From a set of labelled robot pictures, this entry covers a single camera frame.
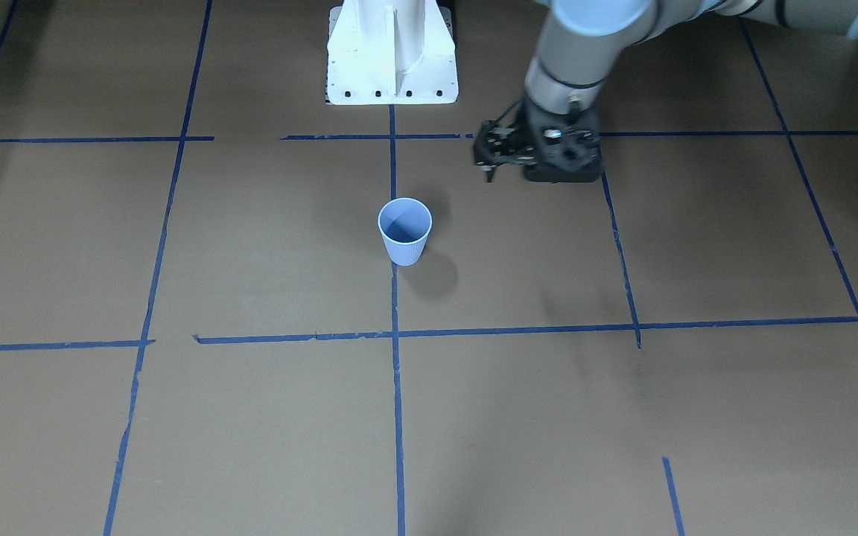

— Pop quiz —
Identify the blue ribbed plastic cup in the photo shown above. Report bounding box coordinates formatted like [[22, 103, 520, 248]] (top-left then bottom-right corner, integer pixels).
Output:
[[377, 197, 433, 266]]

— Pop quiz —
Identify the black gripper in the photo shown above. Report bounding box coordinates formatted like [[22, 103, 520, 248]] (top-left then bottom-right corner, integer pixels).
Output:
[[472, 96, 605, 183]]

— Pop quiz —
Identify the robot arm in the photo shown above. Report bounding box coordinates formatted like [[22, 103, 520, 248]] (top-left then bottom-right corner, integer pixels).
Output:
[[473, 1, 858, 183]]

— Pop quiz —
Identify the white pedestal column base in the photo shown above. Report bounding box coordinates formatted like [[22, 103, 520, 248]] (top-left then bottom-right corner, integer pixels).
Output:
[[325, 1, 460, 106]]

